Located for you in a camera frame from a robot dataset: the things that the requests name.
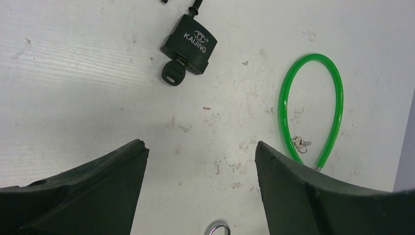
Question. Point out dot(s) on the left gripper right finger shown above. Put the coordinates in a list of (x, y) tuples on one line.
[(301, 201)]

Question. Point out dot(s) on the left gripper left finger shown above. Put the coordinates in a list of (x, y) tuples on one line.
[(96, 198)]

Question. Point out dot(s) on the brass padlock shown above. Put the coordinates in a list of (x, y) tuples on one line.
[(218, 224)]

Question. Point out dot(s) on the black-headed key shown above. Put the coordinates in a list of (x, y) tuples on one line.
[(173, 73)]

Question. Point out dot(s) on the black padlock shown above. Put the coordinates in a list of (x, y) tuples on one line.
[(189, 45)]

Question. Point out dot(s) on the cable lock keys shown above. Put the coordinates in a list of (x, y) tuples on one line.
[(301, 143)]

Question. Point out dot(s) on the green cable lock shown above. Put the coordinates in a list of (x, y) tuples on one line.
[(282, 108)]

